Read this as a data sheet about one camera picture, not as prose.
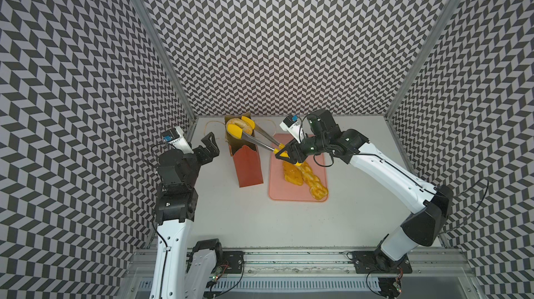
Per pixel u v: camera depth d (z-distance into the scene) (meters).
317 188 0.89
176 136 0.55
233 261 0.72
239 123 0.77
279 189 0.92
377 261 0.65
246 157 0.80
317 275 0.71
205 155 0.60
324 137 0.55
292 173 0.91
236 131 0.73
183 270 0.42
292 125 0.62
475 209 0.70
